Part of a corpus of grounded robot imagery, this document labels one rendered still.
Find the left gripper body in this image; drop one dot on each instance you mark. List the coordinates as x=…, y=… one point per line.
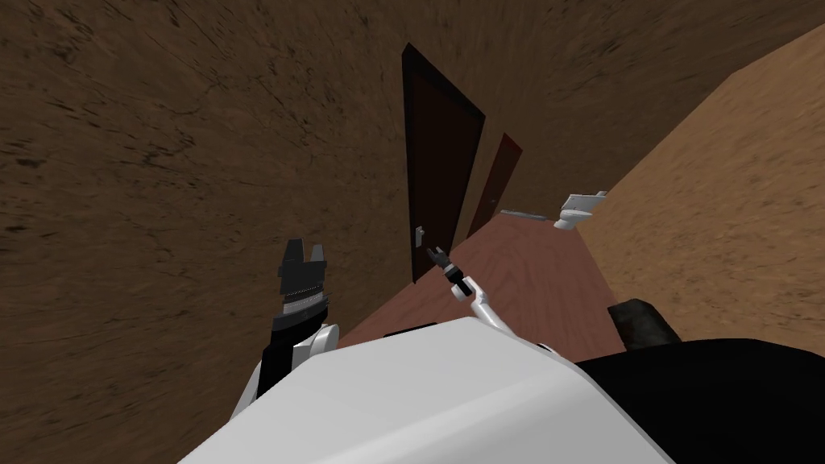
x=301, y=278

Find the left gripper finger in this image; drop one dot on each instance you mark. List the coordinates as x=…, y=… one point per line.
x=316, y=252
x=295, y=250

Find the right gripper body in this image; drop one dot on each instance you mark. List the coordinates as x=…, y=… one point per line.
x=446, y=264

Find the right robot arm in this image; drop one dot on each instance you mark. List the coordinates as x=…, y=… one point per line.
x=702, y=406

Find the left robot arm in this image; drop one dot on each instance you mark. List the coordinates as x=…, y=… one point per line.
x=293, y=335

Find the dark brown door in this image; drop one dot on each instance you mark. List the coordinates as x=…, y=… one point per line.
x=441, y=167

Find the reddish brown door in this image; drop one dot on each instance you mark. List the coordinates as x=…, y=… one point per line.
x=496, y=183

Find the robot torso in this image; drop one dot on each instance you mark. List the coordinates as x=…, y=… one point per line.
x=425, y=399

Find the white toilet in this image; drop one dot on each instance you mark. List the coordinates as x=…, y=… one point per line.
x=577, y=209

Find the dark grey box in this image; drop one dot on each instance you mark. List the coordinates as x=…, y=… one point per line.
x=641, y=325

